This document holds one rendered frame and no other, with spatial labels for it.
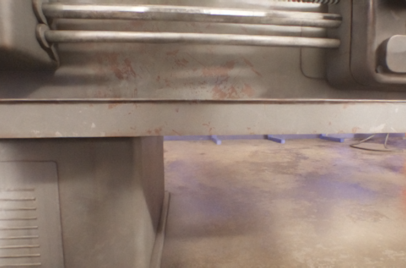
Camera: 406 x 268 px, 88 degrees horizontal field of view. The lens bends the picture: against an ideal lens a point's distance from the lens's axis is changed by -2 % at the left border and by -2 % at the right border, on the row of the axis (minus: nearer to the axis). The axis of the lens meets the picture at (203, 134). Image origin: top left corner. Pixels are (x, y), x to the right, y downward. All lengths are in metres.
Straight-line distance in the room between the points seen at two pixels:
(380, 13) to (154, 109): 0.47
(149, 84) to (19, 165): 0.33
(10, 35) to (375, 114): 0.68
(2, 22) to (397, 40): 0.71
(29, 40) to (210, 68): 0.38
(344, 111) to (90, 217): 0.58
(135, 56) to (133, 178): 0.30
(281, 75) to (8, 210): 0.72
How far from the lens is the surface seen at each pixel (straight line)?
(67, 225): 0.61
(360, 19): 0.59
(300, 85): 0.65
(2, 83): 0.72
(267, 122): 0.42
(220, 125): 0.40
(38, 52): 0.57
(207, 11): 0.53
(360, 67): 0.56
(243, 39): 0.52
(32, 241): 0.66
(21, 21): 0.54
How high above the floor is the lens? 0.44
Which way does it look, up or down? 5 degrees down
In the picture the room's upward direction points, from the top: straight up
